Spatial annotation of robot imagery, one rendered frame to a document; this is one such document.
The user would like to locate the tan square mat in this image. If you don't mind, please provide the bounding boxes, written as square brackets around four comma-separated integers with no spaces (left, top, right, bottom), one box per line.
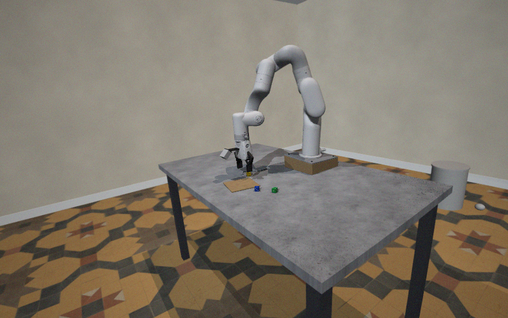
[223,178,260,193]

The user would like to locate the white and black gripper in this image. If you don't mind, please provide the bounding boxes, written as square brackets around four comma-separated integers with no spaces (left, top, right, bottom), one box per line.
[234,139,253,172]

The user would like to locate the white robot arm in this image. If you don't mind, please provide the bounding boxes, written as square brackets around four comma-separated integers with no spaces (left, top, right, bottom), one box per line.
[233,45,326,158]

